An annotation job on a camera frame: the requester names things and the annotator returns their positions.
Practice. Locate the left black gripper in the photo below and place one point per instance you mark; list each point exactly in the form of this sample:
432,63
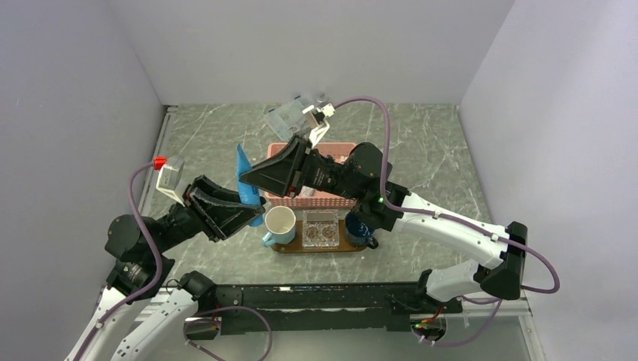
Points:
218,219

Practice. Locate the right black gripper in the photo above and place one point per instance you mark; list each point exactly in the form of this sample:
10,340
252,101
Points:
275,174

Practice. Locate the blue toothpaste tube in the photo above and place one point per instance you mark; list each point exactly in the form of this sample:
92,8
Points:
248,194

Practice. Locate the pink plastic basket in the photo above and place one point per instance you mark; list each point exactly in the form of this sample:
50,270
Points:
310,198

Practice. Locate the light blue mug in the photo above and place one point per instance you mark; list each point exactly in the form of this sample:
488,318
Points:
280,222

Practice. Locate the clear acrylic toothbrush holder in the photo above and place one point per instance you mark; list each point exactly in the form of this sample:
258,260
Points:
320,229

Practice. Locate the dark blue mug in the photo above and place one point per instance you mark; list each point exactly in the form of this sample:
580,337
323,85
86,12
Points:
358,234

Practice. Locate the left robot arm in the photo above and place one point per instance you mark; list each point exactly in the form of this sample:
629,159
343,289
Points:
130,288

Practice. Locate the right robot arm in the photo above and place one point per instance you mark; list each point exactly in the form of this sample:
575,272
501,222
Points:
495,263

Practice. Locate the oval wooden tray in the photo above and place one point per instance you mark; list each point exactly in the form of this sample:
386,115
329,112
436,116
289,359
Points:
296,247

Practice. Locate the clear plastic box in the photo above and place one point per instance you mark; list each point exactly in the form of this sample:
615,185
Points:
287,119

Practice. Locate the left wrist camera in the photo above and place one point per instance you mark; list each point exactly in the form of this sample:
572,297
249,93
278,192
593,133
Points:
169,179

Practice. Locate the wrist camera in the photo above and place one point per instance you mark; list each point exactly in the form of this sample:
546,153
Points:
169,179
317,118

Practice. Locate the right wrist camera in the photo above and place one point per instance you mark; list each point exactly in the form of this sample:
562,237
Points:
317,118

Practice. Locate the aluminium side rail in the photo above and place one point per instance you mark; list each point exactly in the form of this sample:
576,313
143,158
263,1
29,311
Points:
147,184

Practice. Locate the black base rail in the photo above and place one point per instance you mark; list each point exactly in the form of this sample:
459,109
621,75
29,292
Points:
393,306

